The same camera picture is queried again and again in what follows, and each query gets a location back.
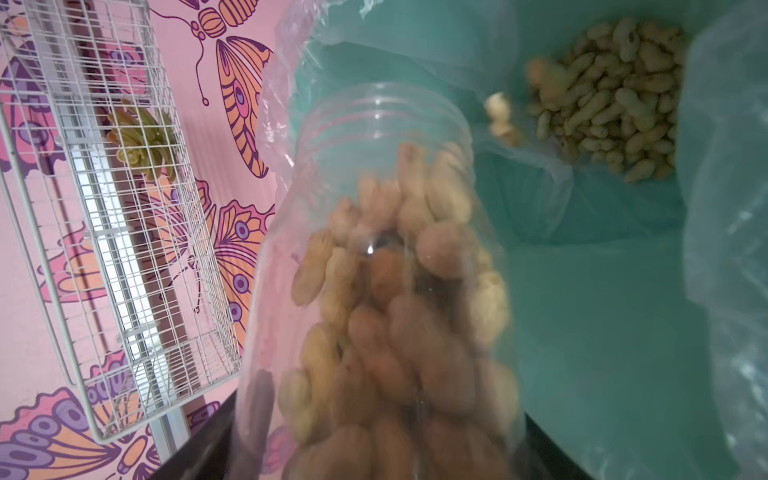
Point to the clear plastic bin liner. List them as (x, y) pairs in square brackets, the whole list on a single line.
[(726, 210)]

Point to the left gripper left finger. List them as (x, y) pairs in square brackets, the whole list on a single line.
[(205, 455)]

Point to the mint green trash bin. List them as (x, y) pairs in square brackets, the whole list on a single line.
[(600, 330)]

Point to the white wire wall basket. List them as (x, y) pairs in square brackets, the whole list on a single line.
[(124, 268)]

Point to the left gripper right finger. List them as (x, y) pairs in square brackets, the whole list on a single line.
[(542, 459)]

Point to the green object in basket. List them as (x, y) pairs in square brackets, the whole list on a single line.
[(144, 143)]

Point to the red lid peanut jar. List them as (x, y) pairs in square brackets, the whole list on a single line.
[(379, 299)]

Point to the pile of dumped peanuts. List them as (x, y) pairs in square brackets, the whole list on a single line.
[(613, 98)]

